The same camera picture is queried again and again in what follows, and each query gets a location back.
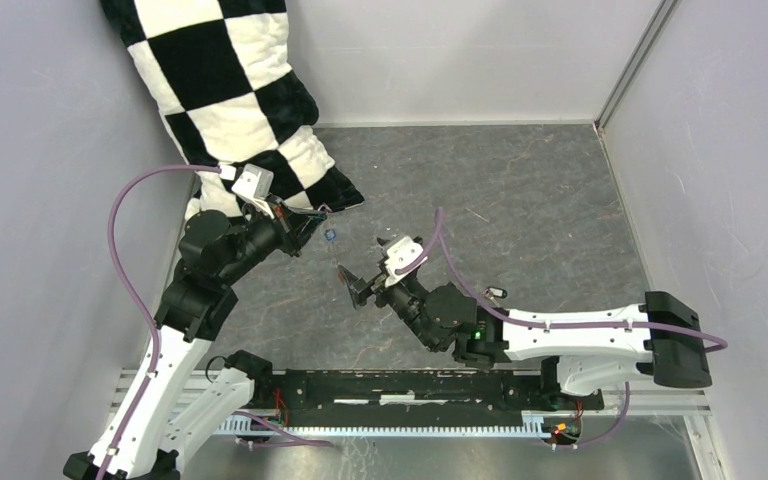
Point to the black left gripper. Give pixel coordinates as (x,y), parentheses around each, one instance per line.
(296,226)

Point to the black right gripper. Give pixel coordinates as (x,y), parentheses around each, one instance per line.
(357,288)

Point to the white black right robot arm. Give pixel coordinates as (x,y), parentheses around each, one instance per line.
(581,352)

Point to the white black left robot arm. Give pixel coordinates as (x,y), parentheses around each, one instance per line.
(146,439)

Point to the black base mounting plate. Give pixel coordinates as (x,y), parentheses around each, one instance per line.
(413,398)

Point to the black white checkered pillow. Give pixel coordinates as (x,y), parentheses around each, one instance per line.
(228,96)

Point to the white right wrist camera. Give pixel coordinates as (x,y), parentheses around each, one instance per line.
(397,254)

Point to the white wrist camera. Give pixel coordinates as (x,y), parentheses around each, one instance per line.
(397,254)
(251,184)

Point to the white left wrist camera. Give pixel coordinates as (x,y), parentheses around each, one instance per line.
(251,184)

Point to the white slotted cable duct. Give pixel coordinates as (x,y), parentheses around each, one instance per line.
(530,427)

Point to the aluminium corner frame post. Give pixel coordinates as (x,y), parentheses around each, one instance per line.
(635,62)

